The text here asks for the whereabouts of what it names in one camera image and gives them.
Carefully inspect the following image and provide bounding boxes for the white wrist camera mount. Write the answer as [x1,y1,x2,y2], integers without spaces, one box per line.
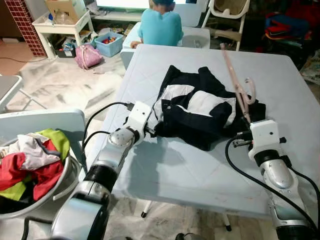
[125,101,153,136]
[248,119,281,161]

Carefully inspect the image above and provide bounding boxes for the child in teal shirt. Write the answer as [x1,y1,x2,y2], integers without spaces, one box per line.
[131,0,185,49]

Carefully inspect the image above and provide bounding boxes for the grey folding chair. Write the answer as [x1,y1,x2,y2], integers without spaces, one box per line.
[0,75,47,113]

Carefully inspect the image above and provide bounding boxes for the white low shelf table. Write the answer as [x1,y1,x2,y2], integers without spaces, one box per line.
[32,10,96,61]

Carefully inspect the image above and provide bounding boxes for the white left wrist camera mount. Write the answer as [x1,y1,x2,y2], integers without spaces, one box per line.
[125,101,153,136]

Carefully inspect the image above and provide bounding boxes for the blue toy bin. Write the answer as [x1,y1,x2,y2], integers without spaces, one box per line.
[93,31,125,58]

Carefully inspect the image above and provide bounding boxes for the red brick pillar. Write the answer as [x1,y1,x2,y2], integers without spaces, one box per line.
[5,0,47,58]

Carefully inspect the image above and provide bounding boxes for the pink backpack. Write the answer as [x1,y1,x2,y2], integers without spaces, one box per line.
[75,43,104,70]

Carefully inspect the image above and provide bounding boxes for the pale blue folding table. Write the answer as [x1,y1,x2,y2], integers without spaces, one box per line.
[97,44,320,232]

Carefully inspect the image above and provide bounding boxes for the white and pink garment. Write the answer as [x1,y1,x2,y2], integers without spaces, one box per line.
[1,132,62,172]

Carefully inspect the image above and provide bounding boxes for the white high chair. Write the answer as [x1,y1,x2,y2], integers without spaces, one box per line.
[201,0,252,52]

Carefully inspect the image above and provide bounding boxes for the pink plastic clothes hanger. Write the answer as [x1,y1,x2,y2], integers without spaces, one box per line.
[220,42,258,126]

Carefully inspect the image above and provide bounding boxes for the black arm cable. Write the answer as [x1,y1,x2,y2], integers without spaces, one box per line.
[224,136,320,232]
[81,101,134,152]

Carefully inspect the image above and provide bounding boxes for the red garment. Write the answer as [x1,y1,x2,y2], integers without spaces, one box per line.
[0,151,65,202]

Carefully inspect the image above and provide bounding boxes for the brown cardboard box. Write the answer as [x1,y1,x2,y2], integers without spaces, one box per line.
[44,0,87,24]

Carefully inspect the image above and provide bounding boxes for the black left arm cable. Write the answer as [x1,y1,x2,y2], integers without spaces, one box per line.
[81,101,134,152]

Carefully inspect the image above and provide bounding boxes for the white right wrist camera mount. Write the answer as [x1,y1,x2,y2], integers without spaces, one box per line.
[248,119,281,161]

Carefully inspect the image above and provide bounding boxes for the navy and white garment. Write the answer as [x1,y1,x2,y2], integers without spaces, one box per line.
[151,65,267,152]

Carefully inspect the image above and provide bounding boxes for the red and blue bag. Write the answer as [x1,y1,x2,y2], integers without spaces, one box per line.
[264,12,312,42]

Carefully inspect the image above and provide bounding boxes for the robot right leg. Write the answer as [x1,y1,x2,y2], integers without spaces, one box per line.
[175,232,202,240]

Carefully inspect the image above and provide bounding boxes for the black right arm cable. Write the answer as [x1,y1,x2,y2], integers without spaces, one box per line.
[224,136,320,232]

